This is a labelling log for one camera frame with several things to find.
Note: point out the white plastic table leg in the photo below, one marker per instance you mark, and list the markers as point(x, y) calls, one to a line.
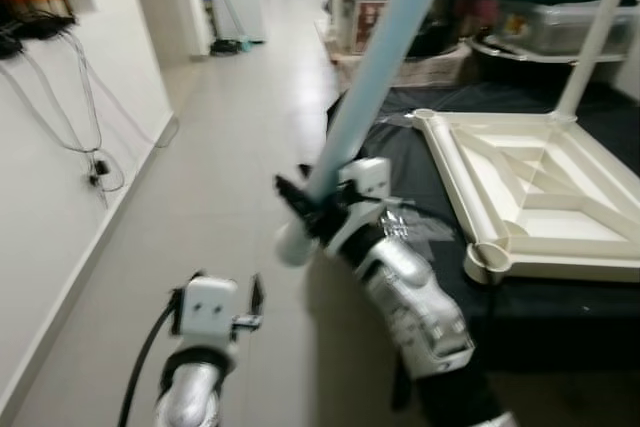
point(370, 67)
point(595, 47)

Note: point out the white plastic children table top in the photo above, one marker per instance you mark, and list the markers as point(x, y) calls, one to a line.
point(560, 237)

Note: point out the red printed box orange lid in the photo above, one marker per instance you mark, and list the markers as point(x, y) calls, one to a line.
point(365, 22)

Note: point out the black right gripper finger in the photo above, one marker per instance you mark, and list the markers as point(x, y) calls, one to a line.
point(293, 195)

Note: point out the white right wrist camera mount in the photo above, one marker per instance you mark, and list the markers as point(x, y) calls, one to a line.
point(368, 179)

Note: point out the cross-shaped clear tape patch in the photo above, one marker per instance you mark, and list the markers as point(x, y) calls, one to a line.
point(410, 222)

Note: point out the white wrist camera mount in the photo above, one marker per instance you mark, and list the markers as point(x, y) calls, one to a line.
point(368, 179)
point(210, 307)

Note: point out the beige quilted cover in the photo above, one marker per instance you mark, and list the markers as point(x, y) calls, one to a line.
point(420, 72)

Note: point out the small black charger plug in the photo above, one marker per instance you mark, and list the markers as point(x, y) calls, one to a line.
point(97, 169)

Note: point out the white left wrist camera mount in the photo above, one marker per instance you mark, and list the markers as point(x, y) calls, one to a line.
point(210, 307)

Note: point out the black bag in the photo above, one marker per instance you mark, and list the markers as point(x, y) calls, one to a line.
point(440, 17)

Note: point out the black table cloth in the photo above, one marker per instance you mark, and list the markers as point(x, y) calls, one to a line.
point(560, 317)

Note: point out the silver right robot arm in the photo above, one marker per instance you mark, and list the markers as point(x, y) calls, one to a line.
point(420, 307)

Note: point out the translucent plastic container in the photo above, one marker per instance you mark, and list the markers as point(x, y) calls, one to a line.
point(560, 27)

